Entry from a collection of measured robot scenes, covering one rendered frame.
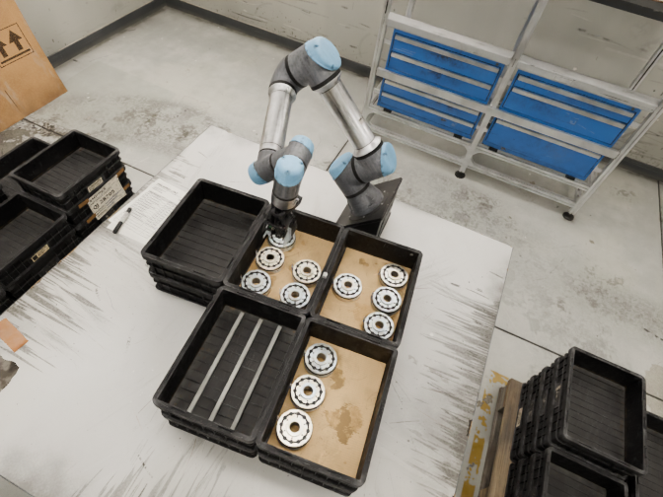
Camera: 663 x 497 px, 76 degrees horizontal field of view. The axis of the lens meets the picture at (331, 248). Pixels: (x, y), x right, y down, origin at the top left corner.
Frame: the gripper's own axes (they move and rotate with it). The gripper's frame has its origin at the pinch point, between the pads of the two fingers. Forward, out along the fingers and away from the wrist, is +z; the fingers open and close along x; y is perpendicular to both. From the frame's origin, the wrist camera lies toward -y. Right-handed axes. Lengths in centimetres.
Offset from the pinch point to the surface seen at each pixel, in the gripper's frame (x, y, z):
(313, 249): 11.1, -11.6, 16.0
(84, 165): -120, -39, 64
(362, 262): 30.2, -13.6, 13.9
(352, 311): 32.9, 7.5, 13.7
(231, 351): 1.5, 36.2, 17.1
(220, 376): 2.1, 44.4, 17.2
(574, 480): 139, 19, 48
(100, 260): -63, 17, 37
